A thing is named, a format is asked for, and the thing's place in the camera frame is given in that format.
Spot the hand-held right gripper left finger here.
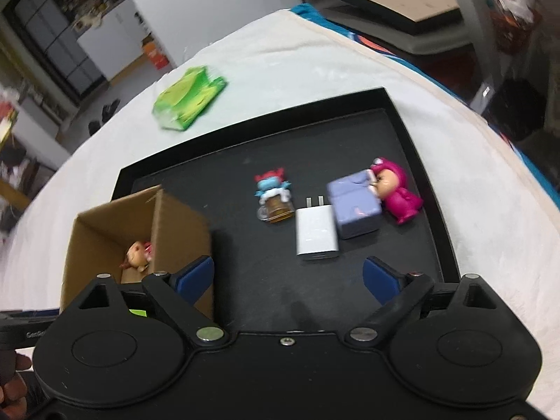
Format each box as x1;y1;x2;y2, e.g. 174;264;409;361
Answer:
65;256;228;346

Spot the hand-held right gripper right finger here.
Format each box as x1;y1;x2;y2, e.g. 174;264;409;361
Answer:
345;256;508;346

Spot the brown cardboard box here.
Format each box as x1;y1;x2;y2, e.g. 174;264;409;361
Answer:
60;185;215;325

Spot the purple toy box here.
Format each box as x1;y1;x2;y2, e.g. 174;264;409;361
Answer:
327;170;386;240

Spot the white charger plug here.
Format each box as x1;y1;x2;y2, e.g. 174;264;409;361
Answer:
295;195;341;262

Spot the pink hooded figurine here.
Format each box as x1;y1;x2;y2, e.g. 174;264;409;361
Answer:
370;156;424;225

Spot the blue figurine with mug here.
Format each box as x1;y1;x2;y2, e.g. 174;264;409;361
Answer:
254;167;295;224

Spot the black tray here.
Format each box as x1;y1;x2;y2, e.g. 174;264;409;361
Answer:
111;87;462;333

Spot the person's left hand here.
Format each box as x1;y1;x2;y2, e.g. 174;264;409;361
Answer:
0;353;33;418

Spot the brown-haired doll figurine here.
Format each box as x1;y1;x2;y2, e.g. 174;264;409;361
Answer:
120;240;155;273

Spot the green wipes packet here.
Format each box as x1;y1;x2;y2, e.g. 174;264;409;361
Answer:
152;65;228;132

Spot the black bag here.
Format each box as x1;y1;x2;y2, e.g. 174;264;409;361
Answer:
485;76;548;141

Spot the orange box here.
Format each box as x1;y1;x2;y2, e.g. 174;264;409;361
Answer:
141;35;170;71

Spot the dark glass cabinet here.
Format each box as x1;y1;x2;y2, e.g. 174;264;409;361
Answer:
2;0;106;102

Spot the grey metal post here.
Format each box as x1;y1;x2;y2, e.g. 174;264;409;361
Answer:
440;0;496;110

